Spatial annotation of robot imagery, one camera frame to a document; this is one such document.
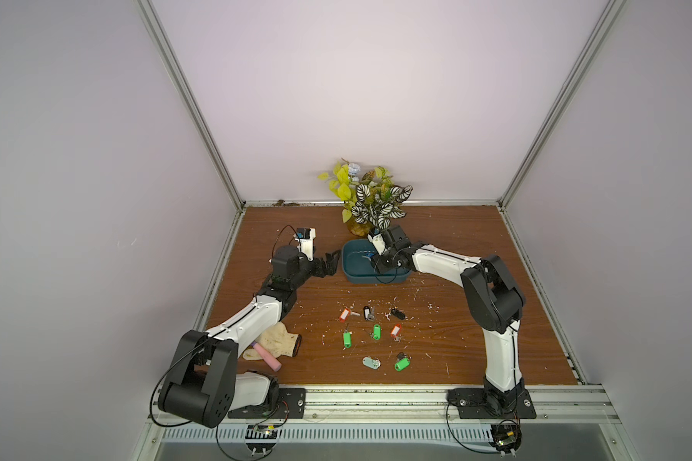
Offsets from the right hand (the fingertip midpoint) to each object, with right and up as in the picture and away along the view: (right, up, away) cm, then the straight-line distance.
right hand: (378, 253), depth 99 cm
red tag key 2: (+5, -23, -13) cm, 27 cm away
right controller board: (+30, -44, -29) cm, 60 cm away
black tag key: (-4, -19, -9) cm, 22 cm away
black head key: (+6, -19, -9) cm, 21 cm away
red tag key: (-11, -19, -9) cm, 23 cm away
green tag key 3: (+6, -29, -19) cm, 35 cm away
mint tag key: (-3, -29, -19) cm, 35 cm away
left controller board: (-31, -44, -27) cm, 60 cm away
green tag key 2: (-1, -23, -13) cm, 27 cm away
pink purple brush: (-34, -29, -18) cm, 48 cm away
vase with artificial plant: (-3, +18, -9) cm, 20 cm away
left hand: (-15, +3, -14) cm, 21 cm away
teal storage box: (-7, -5, 0) cm, 9 cm away
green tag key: (-10, -25, -14) cm, 30 cm away
